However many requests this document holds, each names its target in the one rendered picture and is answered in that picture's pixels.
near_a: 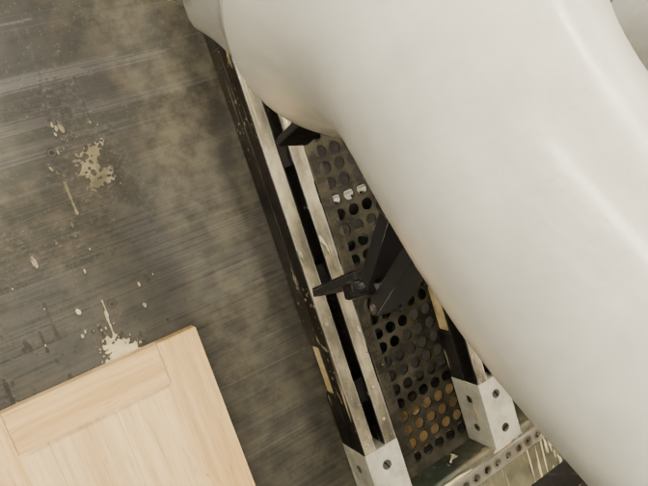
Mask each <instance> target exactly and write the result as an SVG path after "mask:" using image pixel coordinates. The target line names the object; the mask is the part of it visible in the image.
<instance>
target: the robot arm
mask: <svg viewBox="0 0 648 486"><path fill-rule="evenodd" d="M169 1H172V2H175V3H177V4H179V5H182V6H184V8H185V11H186V13H187V16H188V19H189V20H190V22H191V23H192V25H193V26H194V27H195V28H196V29H198V30H199V31H201V32H203V33H204V34H206V35H208V36H209V37H211V38H212V39H213V40H215V41H216V42H217V43H218V44H219V45H220V46H222V47H223V48H224V49H225V50H226V51H227V52H228V53H229V54H230V55H231V57H232V58H233V60H234V61H235V64H236V66H237V68H238V70H239V72H240V73H241V75H242V77H243V78H244V80H245V81H246V83H247V84H248V86H249V87H250V88H251V89H252V91H253V92H254V93H255V94H256V95H257V97H258V98H259V99H260V100H261V101H263V102H264V103H265V104H266V105H267V106H268V107H269V108H271V109H272V110H273V111H274V112H276V113H277V114H279V115H280V116H282V117H283V118H285V119H287V120H288V121H290V122H291V124H290V125H289V126H288V127H287V128H286V130H285V131H284V132H283V133H282V134H281V135H280V136H279V137H278V138H277V142H278V145H279V147H282V146H306V145H308V144H309V143H310V142H311V141H312V140H313V139H314V138H316V137H317V136H318V135H319V134H320V133H321V134H324V135H329V136H333V137H339V138H341V139H342V140H343V142H344V143H345V145H346V146H347V148H348V149H349V151H350V153H351V154H352V156H353V158H354V160H355V161H356V163H357V165H358V167H359V169H360V171H361V172H362V174H363V176H364V179H365V180H366V182H367V184H368V186H369V188H370V190H371V191H372V193H373V195H374V197H375V199H376V200H377V203H376V209H377V210H378V211H379V215H378V219H377V222H376V225H375V229H374V232H373V234H372V238H371V241H370V245H369V248H368V251H367V255H366V258H365V262H364V267H363V269H359V270H353V271H350V272H348V273H346V274H344V275H341V276H339V277H337V278H335V279H332V280H330V281H328V282H326V283H323V284H321V285H319V286H316V287H314V288H313V289H312V293H313V297H318V296H323V295H328V294H334V293H339V292H343V293H344V297H345V299H346V300H354V299H359V298H364V297H366V296H368V297H369V298H370V300H371V301H370V302H369V309H370V312H371V313H372V314H373V315H375V316H376V315H381V314H385V313H390V312H394V311H402V310H403V309H404V308H405V306H406V305H407V303H408V302H409V300H410V299H411V297H412V296H413V295H414V293H415V292H416V290H417V289H418V287H419V285H420V284H421V282H422V281H423V279H424V280H425V281H426V283H427V284H428V286H429V287H430V289H431V290H432V292H433V293H434V295H435V296H436V298H437V299H438V301H439V302H440V304H441V305H442V306H443V308H444V309H445V311H446V313H447V314H448V316H449V317H450V319H451V320H452V322H453V323H454V325H455V326H456V328H457V329H458V331H459V332H460V333H461V335H462V336H463V337H464V339H465V340H466V341H467V343H468V344H469V345H470V346H471V348H472V349H473V351H474V352H475V353H476V355H477V356H478V357H479V359H480V360H481V361H482V362H483V363H484V364H485V366H486V367H487V368H488V369H489V371H490V372H491V373H492V375H493V376H494V377H495V378H496V380H497V381H498V382H499V383H500V385H501V386H502V387H503V388H504V390H505V391H506V392H507V393H508V394H509V396H510V397H511V398H512V399H513V400H514V402H515V403H516V404H517V405H518V407H519V408H520V409H521V410H522V411H523V413H524V414H525V415H526V416H527V418H528V419H529V420H530V421H531V422H532V423H533V425H534V426H535V427H536V428H537V429H538V430H539V431H540V432H541V434H542V435H543V436H544V437H545V438H546V439H547V440H548V441H549V443H550V444H551V445H552V446H553V447H554V448H555V449H556V451H557V452H558V453H559V454H560V455H561V456H562V457H563V458H564V459H565V461H566V462H567V463H568V464H569V465H570V466H571V467H572V468H573V470H574V471H575V472H576V473H577V474H578V475H579V476H580V478H581V479H582V480H583V481H584V482H585V483H586V484H587V485H588V486H648V0H169Z"/></svg>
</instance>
